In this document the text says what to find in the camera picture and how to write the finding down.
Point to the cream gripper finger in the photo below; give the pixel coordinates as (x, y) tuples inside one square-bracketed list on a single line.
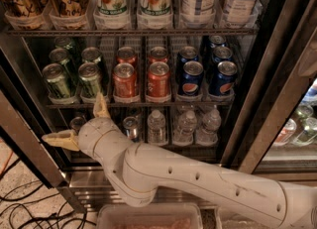
[(100, 106), (66, 139)]

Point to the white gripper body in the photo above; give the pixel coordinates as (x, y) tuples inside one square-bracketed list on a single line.
[(88, 134)]

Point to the green can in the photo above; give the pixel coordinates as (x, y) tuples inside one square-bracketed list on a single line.
[(58, 81), (68, 44), (306, 122), (92, 54), (93, 79), (63, 57)]

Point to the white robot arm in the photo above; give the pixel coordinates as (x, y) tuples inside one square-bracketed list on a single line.
[(137, 170)]

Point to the left slim blue can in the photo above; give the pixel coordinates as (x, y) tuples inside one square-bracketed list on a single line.
[(76, 123)]

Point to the slim blue can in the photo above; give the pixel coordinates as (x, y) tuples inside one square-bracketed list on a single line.
[(131, 128), (76, 123)]

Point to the right slim blue can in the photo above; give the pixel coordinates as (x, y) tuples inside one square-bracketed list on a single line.
[(131, 128)]

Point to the front left orange can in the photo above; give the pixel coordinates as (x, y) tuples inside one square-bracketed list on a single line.
[(125, 79)]

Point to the orange can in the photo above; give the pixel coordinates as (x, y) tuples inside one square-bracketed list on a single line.
[(125, 79), (127, 55), (158, 79), (158, 54)]

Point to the back left orange can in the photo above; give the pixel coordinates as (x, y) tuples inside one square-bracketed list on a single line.
[(127, 55)]

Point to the front right orange can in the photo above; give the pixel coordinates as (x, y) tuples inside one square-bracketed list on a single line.
[(158, 79)]

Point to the back right orange can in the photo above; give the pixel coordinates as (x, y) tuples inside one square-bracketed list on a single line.
[(158, 54)]

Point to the front left Pepsi can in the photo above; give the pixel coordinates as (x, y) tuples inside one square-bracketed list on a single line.
[(191, 78)]

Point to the pepsi can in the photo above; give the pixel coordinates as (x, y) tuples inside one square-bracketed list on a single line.
[(216, 55), (185, 54), (209, 43), (191, 78), (223, 79)]

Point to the back left Pepsi can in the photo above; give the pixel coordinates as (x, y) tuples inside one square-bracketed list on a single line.
[(185, 54)]

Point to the front right Pepsi can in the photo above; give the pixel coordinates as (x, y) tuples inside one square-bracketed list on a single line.
[(223, 79)]

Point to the middle right Pepsi can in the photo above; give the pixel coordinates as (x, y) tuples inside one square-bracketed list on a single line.
[(216, 55)]

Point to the back right Pepsi can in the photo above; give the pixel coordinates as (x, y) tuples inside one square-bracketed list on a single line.
[(209, 43)]

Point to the open fridge glass door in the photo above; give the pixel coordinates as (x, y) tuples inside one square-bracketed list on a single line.
[(280, 69)]

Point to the red can behind door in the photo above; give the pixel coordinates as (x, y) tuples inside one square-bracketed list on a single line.
[(286, 132)]

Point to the green can behind door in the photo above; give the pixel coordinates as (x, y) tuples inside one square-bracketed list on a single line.
[(306, 122)]

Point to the left water bottle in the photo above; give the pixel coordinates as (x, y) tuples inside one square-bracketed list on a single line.
[(156, 128)]

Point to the water bottle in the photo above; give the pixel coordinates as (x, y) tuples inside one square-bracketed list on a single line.
[(206, 134), (184, 128), (156, 128)]

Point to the middle water bottle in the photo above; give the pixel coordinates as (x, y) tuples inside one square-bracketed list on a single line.
[(184, 128)]

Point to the left clear plastic bin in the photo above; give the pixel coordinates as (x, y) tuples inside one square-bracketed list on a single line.
[(153, 216)]

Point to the clear plastic bin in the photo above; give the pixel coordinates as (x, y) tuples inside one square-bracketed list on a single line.
[(153, 216), (231, 220)]

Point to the right water bottle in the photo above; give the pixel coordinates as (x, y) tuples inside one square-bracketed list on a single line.
[(206, 134)]

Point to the right clear plastic bin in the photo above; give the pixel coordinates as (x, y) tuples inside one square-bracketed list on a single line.
[(231, 220)]

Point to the middle wire shelf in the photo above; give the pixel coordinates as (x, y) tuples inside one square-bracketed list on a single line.
[(138, 104)]

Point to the wire shelf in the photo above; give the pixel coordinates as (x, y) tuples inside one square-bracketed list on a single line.
[(129, 33), (138, 104)]

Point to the top wire shelf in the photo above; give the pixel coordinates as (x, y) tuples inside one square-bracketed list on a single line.
[(129, 33)]

